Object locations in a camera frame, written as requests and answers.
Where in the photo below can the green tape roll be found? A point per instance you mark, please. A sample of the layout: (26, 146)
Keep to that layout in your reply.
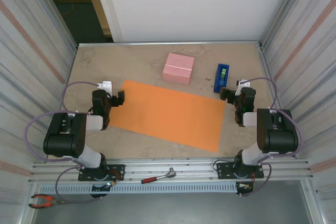
(223, 74)

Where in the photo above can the orange wrapping paper sheet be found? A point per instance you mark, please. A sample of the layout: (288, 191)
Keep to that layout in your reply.
(168, 113)

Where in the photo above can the pink gift box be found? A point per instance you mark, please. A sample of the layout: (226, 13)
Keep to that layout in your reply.
(178, 69)

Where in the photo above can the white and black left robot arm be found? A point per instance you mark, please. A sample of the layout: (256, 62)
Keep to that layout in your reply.
(63, 142)

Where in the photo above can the blue tape dispenser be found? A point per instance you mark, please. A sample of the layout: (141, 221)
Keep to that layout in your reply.
(218, 85)

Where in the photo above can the yellow power connector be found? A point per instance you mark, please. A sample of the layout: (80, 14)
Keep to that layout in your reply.
(246, 186)
(111, 183)

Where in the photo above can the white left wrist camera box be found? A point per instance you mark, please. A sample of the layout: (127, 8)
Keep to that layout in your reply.
(106, 85)

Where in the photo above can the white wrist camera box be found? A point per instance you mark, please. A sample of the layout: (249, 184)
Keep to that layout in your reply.
(106, 85)
(242, 83)

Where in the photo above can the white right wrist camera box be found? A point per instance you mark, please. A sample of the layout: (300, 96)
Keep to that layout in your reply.
(242, 83)

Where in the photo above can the slanted aluminium frame rail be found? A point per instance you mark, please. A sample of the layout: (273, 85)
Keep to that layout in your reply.
(265, 64)

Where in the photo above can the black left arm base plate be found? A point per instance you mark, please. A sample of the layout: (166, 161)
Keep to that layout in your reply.
(118, 169)

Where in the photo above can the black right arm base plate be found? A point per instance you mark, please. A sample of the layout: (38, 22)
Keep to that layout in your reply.
(223, 167)

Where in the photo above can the thin aluminium frame rail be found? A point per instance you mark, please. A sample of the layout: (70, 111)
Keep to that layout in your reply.
(170, 43)

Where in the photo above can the wide aluminium frame rail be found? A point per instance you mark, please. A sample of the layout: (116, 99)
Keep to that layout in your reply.
(194, 174)

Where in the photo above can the beige door frame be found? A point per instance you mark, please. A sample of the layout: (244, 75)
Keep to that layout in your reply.
(98, 6)

